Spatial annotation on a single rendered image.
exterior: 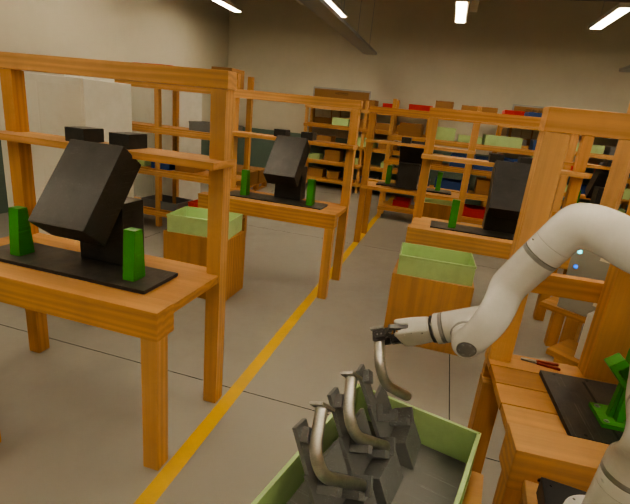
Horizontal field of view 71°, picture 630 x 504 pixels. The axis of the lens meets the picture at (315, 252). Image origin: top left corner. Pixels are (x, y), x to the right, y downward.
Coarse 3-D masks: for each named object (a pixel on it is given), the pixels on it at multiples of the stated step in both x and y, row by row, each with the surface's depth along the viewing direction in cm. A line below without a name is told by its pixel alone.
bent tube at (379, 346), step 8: (376, 328) 128; (384, 328) 128; (376, 344) 127; (384, 344) 127; (376, 352) 126; (384, 352) 126; (376, 360) 125; (384, 360) 125; (376, 368) 125; (384, 368) 124; (384, 376) 124; (384, 384) 125; (392, 384) 127; (392, 392) 129; (400, 392) 132; (408, 392) 138; (408, 400) 139
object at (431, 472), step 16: (416, 464) 135; (432, 464) 135; (448, 464) 136; (464, 464) 137; (304, 480) 125; (416, 480) 129; (432, 480) 129; (448, 480) 130; (304, 496) 120; (400, 496) 123; (416, 496) 123; (432, 496) 124; (448, 496) 124
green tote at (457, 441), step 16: (368, 416) 152; (416, 416) 143; (432, 416) 140; (336, 432) 142; (432, 432) 141; (448, 432) 139; (464, 432) 136; (432, 448) 143; (448, 448) 140; (464, 448) 137; (288, 464) 115; (272, 480) 110; (288, 480) 116; (464, 480) 116; (272, 496) 110; (288, 496) 119
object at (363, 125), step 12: (312, 108) 1123; (324, 108) 1068; (336, 108) 1060; (312, 120) 1134; (336, 120) 1076; (348, 120) 1069; (360, 120) 1064; (384, 132) 1044; (396, 132) 1040; (360, 144) 1071; (384, 144) 1062; (312, 156) 1116; (324, 156) 1112; (336, 156) 1102; (360, 156) 1078; (312, 168) 1128; (324, 168) 1136; (360, 168) 1082; (372, 168) 1074; (396, 168) 1094; (324, 180) 1115; (336, 180) 1111; (360, 180) 1100
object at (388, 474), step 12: (336, 396) 117; (336, 408) 116; (360, 408) 129; (336, 420) 116; (360, 420) 126; (348, 444) 118; (348, 456) 117; (360, 456) 122; (396, 456) 128; (348, 468) 117; (360, 468) 121; (372, 468) 123; (384, 468) 121; (396, 468) 126; (384, 480) 119; (396, 480) 125; (384, 492) 118
